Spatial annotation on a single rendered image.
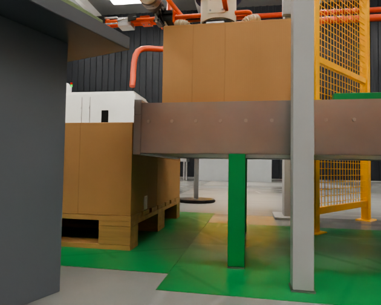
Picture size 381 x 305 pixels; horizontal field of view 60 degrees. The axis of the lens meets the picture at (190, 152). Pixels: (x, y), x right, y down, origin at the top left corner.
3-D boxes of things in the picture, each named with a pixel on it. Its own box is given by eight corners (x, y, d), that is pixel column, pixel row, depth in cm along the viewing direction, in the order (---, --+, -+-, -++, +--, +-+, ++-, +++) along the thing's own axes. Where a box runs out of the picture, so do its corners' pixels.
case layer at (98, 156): (179, 196, 238) (180, 140, 240) (130, 216, 140) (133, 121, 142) (29, 191, 259) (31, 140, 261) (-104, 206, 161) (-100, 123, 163)
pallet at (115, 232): (179, 216, 238) (179, 196, 238) (130, 250, 139) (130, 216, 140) (29, 210, 259) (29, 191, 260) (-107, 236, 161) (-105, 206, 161)
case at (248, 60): (297, 130, 167) (297, 52, 169) (312, 118, 128) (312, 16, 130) (180, 131, 178) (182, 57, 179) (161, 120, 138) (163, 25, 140)
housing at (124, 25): (135, 30, 170) (135, 22, 171) (130, 25, 164) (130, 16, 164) (122, 31, 172) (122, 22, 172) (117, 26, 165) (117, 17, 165)
